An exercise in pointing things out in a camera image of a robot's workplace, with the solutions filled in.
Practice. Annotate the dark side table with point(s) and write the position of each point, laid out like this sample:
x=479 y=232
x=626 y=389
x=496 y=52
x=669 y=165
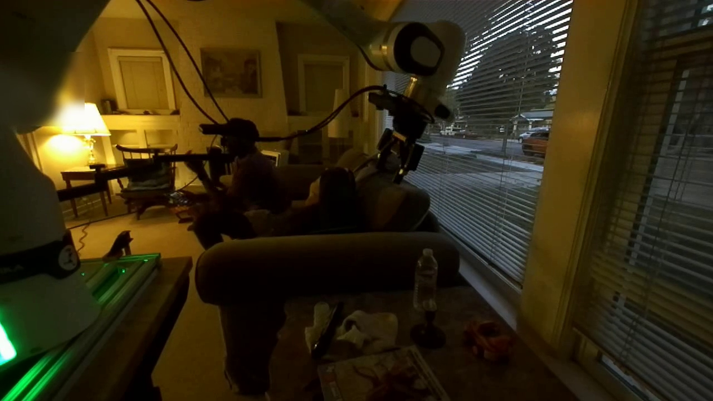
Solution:
x=90 y=177

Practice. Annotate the black round stand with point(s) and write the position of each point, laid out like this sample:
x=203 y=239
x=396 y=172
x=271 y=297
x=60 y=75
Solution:
x=428 y=335

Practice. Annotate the lit table lamp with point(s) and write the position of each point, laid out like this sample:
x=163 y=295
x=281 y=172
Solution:
x=80 y=119

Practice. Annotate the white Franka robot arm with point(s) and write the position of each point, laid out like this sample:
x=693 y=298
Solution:
x=414 y=47

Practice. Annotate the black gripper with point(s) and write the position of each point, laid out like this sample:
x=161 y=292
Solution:
x=401 y=149

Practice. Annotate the dark wooden armchair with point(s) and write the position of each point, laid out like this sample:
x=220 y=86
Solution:
x=147 y=186

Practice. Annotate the parked car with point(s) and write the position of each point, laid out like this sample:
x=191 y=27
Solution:
x=536 y=143

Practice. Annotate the narrow white window blind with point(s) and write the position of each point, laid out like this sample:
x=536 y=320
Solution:
x=653 y=222

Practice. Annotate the wide white window blind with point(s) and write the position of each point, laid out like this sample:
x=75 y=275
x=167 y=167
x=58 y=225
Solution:
x=490 y=186

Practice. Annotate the brown sofa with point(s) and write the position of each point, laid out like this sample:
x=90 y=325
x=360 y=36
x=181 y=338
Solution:
x=320 y=264

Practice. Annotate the small dark animal figurine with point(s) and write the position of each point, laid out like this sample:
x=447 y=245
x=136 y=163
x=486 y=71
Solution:
x=121 y=245

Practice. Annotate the dark sofa cushion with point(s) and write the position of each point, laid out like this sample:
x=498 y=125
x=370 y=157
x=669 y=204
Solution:
x=339 y=201

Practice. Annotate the framed wall picture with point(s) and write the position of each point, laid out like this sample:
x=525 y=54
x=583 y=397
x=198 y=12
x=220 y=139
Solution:
x=230 y=71

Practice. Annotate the white folded cloth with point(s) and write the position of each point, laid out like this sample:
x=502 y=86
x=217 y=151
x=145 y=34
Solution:
x=370 y=328

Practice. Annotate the green-lit robot cart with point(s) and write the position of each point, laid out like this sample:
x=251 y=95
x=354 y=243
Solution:
x=126 y=297

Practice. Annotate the clear plastic water bottle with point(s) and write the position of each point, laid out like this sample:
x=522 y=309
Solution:
x=425 y=285

